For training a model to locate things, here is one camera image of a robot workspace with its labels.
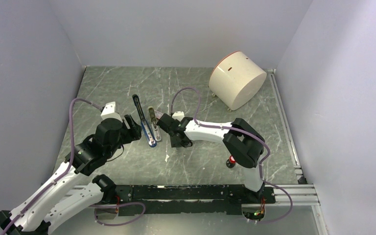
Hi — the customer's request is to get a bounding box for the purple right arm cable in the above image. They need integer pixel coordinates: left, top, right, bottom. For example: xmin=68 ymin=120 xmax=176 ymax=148
xmin=170 ymin=87 xmax=293 ymax=224

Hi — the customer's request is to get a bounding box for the blue black stapler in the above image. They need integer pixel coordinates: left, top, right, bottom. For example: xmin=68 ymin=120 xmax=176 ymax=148
xmin=132 ymin=94 xmax=157 ymax=147

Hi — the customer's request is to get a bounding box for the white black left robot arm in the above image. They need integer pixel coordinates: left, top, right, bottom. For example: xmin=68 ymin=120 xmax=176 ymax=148
xmin=0 ymin=115 xmax=141 ymax=235

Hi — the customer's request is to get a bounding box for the red white staple box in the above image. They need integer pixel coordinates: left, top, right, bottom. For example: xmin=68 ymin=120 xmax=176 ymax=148
xmin=154 ymin=110 xmax=163 ymax=120

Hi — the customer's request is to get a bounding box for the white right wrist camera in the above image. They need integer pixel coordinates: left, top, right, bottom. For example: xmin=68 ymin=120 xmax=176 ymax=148
xmin=171 ymin=111 xmax=185 ymax=121

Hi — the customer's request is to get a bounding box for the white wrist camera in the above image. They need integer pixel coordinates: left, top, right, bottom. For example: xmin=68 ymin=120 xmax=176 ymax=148
xmin=171 ymin=111 xmax=185 ymax=121
xmin=100 ymin=101 xmax=122 ymax=121

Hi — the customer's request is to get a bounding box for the red black push button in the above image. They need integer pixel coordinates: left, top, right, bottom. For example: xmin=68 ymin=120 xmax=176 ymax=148
xmin=226 ymin=156 xmax=236 ymax=168

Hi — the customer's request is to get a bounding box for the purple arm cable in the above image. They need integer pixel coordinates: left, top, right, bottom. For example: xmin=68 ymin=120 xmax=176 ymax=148
xmin=0 ymin=98 xmax=146 ymax=235
xmin=170 ymin=87 xmax=293 ymax=224

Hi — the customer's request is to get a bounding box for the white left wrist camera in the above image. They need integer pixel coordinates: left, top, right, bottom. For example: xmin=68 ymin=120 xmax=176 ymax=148
xmin=100 ymin=101 xmax=122 ymax=121

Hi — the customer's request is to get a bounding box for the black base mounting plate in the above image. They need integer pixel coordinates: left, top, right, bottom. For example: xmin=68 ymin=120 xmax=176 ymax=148
xmin=99 ymin=184 xmax=276 ymax=216

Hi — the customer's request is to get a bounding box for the aluminium frame rail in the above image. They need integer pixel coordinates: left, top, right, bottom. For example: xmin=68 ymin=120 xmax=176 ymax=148
xmin=55 ymin=66 xmax=319 ymax=235

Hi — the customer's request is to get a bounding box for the cream cylindrical container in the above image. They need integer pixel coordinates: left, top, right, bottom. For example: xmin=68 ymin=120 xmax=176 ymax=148
xmin=209 ymin=51 xmax=267 ymax=110

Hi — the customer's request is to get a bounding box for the beige white stapler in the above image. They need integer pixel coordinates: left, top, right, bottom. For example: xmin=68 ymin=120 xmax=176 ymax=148
xmin=148 ymin=106 xmax=162 ymax=142

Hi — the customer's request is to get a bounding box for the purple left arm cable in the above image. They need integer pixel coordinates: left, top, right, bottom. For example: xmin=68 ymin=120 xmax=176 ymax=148
xmin=0 ymin=98 xmax=146 ymax=235

